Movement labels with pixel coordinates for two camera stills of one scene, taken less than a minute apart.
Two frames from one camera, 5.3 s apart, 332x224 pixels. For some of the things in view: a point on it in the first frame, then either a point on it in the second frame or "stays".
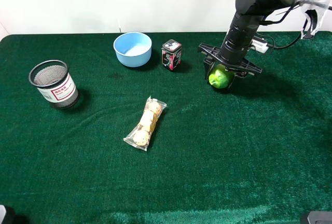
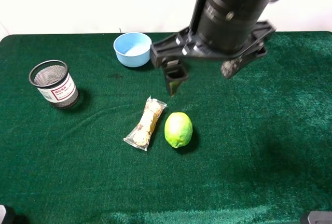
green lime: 220,78 -> 178,129
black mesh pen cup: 54,81 stays
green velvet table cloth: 85,138 stays
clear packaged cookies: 140,137 stays
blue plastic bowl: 133,49 stays
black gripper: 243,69 -> 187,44
